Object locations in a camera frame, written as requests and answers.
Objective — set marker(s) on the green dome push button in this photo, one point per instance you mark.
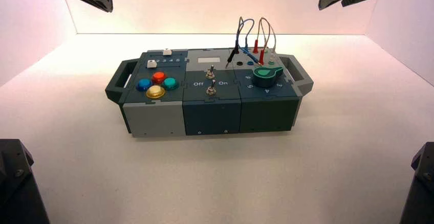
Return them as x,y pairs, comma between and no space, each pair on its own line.
170,83

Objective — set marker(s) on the blue dome push button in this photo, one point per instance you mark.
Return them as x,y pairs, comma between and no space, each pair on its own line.
144,85

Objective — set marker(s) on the green rotary knob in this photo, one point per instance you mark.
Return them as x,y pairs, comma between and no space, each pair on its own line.
266,75

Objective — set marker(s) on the red dome push button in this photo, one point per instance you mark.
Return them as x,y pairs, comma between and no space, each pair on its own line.
158,77

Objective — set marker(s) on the white slider knob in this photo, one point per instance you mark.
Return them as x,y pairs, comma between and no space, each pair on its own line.
166,51
152,64

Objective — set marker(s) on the yellow dome push button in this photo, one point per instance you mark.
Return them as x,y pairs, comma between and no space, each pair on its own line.
155,92

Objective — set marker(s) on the black plug grey lead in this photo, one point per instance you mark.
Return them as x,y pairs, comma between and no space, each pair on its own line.
232,54

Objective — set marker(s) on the metal toggle switch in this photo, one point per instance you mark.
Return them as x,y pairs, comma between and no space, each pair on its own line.
211,88
210,72

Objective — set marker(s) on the blue plug blue lead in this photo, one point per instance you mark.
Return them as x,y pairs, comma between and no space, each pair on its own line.
246,49

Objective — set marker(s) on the grey teal task box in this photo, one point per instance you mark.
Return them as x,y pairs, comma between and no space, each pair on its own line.
210,110

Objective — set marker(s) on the red plug beige lead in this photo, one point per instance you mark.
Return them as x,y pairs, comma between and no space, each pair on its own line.
261,57
255,47

